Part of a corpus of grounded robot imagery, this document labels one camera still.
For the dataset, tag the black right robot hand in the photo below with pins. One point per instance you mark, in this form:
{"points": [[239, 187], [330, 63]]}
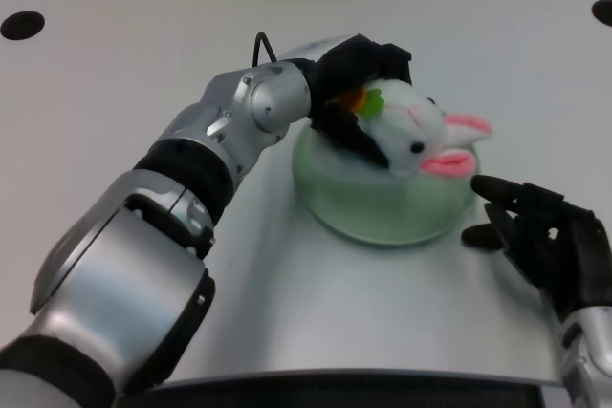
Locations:
{"points": [[559, 241]]}

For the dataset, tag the white rabbit doll with carrot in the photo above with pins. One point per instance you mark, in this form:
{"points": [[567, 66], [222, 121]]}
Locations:
{"points": [[411, 126]]}

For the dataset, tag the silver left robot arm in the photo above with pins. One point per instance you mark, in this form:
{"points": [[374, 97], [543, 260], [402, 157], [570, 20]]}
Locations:
{"points": [[158, 217]]}

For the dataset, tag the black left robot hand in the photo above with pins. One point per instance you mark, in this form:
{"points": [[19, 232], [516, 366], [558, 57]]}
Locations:
{"points": [[354, 64]]}

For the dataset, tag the black robot torso panel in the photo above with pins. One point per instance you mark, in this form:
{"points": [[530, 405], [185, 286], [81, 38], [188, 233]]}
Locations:
{"points": [[358, 391]]}

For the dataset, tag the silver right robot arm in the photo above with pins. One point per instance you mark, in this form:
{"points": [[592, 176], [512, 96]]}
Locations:
{"points": [[590, 355]]}

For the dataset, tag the green round plate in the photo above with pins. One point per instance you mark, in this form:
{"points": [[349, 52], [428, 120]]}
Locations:
{"points": [[382, 207]]}

